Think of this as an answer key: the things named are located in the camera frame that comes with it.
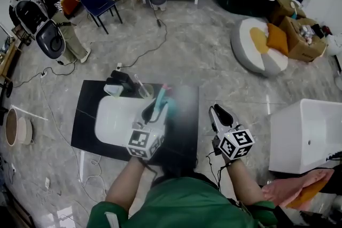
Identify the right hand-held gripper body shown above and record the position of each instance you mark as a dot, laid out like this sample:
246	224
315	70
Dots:
236	144

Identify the white bathtub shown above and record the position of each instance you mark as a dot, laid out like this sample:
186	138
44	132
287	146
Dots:
299	136

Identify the orange square cushion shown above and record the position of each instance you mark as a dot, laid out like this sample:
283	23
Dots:
278	38

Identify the teal spray bottle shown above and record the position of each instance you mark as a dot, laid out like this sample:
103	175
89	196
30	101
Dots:
163	100

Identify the person's left forearm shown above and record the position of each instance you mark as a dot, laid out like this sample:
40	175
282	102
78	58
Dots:
124	187

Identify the white power strip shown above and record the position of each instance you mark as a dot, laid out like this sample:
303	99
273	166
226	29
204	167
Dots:
119	66

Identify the white sink basin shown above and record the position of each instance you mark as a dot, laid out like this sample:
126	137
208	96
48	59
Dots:
115	120

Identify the black faucet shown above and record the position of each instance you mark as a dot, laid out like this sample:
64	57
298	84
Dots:
123	79

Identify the black vanity counter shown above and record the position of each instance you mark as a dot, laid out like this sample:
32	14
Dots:
85	120

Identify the translucent white container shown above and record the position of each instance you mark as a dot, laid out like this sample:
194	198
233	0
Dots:
113	90

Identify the orange chair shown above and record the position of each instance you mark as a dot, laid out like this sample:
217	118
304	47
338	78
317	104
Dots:
70	1

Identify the round wooden basket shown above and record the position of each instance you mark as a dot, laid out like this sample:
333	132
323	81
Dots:
12	126

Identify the large open cardboard box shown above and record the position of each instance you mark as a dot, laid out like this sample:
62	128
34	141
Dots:
296	40

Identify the clear glass cup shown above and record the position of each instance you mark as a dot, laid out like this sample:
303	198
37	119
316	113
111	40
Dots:
146	91

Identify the person's right forearm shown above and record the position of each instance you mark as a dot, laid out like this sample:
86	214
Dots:
244	184

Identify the round grey yellow pouf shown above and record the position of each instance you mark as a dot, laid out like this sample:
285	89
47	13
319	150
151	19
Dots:
248	53

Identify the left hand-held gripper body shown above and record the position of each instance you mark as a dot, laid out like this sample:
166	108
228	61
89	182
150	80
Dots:
145	141

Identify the pink towel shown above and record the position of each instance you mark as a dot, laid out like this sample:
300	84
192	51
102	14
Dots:
288	189

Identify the green shirt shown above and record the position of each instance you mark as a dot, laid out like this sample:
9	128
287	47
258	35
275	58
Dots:
184	205

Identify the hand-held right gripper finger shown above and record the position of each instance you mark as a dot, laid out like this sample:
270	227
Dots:
224	116
214	120

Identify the closed cardboard box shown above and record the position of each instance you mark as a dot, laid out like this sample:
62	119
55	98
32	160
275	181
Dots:
283	6

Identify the wooden side table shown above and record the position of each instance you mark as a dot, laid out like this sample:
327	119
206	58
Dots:
8	58

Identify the clear toothbrush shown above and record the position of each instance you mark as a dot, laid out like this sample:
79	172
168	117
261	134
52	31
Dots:
139	82

